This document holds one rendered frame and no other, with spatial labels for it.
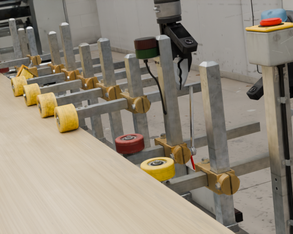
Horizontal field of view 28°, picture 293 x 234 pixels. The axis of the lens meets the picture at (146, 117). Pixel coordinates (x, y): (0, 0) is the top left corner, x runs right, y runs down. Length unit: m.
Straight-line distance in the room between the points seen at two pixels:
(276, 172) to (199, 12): 6.02
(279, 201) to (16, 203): 0.56
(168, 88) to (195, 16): 5.68
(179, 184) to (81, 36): 9.44
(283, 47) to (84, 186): 0.54
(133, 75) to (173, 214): 0.77
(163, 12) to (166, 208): 0.69
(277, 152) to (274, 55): 0.19
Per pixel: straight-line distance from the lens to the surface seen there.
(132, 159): 1.62
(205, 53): 7.15
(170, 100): 1.58
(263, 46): 1.08
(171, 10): 1.66
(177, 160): 1.60
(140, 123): 1.83
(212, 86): 1.34
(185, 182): 1.41
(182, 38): 1.63
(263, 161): 1.51
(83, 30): 10.78
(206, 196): 1.59
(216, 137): 1.37
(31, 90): 2.25
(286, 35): 1.10
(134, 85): 1.80
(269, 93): 1.13
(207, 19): 6.98
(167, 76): 1.57
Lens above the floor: 1.36
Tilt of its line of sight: 14 degrees down
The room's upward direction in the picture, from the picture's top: 8 degrees counter-clockwise
